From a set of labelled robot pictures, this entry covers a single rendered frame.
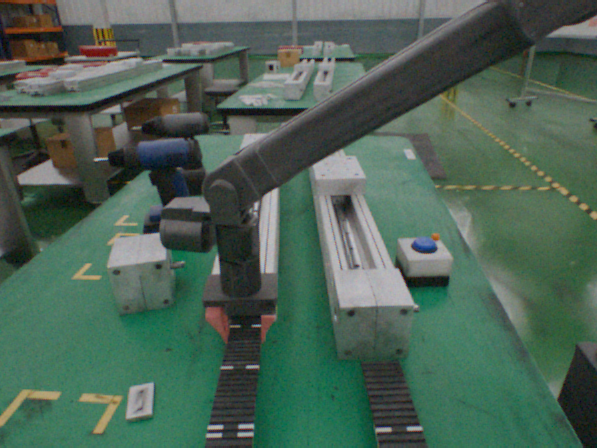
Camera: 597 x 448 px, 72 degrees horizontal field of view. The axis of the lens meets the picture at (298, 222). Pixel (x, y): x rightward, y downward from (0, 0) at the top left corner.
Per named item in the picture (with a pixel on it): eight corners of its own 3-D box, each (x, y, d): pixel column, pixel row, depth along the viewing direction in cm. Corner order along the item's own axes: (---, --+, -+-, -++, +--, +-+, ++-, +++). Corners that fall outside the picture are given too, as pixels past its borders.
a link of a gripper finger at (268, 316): (232, 325, 66) (227, 276, 62) (277, 324, 66) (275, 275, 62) (227, 357, 60) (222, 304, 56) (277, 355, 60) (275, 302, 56)
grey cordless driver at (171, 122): (216, 193, 118) (207, 114, 108) (143, 201, 113) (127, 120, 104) (214, 183, 124) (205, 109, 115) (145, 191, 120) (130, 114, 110)
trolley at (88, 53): (127, 134, 502) (109, 43, 457) (82, 135, 502) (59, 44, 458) (154, 116, 594) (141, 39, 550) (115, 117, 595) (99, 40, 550)
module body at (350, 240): (393, 317, 68) (397, 273, 64) (331, 319, 67) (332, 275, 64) (337, 163, 139) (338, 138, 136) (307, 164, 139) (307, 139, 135)
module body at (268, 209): (276, 321, 67) (274, 277, 64) (214, 323, 67) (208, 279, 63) (281, 165, 139) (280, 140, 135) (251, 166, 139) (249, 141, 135)
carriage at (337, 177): (364, 205, 94) (366, 177, 91) (315, 207, 94) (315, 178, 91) (354, 181, 108) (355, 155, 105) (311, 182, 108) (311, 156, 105)
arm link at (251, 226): (251, 223, 51) (263, 205, 56) (197, 218, 52) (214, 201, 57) (253, 271, 54) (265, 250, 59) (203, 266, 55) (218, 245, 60)
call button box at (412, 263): (448, 286, 75) (454, 256, 72) (395, 288, 75) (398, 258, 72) (434, 263, 82) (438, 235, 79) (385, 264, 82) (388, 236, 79)
